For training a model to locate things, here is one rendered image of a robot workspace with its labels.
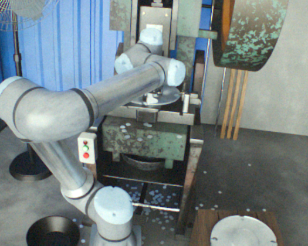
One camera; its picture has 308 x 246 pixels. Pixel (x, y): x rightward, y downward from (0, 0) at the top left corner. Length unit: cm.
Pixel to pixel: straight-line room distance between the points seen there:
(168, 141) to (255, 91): 158
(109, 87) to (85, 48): 207
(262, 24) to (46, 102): 73
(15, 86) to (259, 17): 76
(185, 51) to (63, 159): 99
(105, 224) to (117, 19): 84
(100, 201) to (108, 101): 34
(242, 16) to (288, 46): 174
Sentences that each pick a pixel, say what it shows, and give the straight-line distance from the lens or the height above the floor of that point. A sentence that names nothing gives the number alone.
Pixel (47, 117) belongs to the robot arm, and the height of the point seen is 102.
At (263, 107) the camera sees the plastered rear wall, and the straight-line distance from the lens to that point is 282.
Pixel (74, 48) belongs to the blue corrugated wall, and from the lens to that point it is 271.
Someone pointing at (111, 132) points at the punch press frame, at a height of 61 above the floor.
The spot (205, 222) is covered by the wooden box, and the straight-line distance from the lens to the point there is 128.
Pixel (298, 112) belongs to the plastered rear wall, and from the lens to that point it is 295.
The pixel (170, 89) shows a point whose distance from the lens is 137.
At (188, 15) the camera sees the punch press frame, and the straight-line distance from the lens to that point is 122.
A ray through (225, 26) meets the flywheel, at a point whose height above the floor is 109.
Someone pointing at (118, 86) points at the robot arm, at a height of 104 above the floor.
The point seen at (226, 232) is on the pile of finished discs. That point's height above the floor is 37.
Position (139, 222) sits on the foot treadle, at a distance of 149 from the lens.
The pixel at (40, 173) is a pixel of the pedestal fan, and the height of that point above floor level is 4.
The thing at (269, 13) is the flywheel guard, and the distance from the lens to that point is 98.
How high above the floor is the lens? 127
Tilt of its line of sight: 28 degrees down
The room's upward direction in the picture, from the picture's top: 4 degrees clockwise
